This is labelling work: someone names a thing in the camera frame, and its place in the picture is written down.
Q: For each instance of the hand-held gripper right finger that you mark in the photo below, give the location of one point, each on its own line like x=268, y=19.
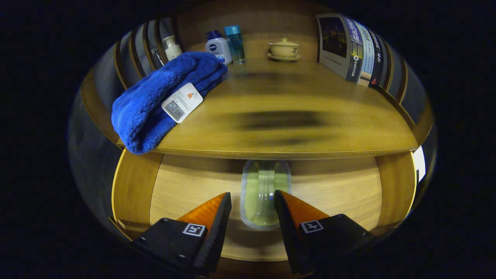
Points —
x=290, y=232

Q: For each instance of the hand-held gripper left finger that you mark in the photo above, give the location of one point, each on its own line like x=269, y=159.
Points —
x=209, y=240

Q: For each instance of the green scrubbing brush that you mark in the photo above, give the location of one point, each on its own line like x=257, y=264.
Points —
x=263, y=193

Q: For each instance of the wooden drawer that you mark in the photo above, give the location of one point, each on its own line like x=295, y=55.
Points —
x=329, y=190

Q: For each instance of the black backdrop cloth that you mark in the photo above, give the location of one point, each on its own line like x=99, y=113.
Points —
x=93, y=162

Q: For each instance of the blue folded towel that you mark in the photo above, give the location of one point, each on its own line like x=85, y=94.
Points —
x=147, y=108

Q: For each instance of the beige lidded teacup with saucer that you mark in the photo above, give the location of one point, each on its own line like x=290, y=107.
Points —
x=284, y=49

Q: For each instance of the black spine book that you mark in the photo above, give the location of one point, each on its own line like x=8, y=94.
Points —
x=379, y=62

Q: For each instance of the white bottle blue cap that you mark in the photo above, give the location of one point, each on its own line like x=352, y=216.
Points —
x=219, y=48

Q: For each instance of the light spine book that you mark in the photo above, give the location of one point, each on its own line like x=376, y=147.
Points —
x=366, y=54

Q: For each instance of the dark cover book blue spine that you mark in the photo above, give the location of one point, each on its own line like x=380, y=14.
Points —
x=333, y=42

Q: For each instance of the white pump bottle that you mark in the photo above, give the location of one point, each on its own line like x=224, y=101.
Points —
x=173, y=48

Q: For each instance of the teal slim bottle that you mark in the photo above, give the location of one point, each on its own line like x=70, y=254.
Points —
x=235, y=44

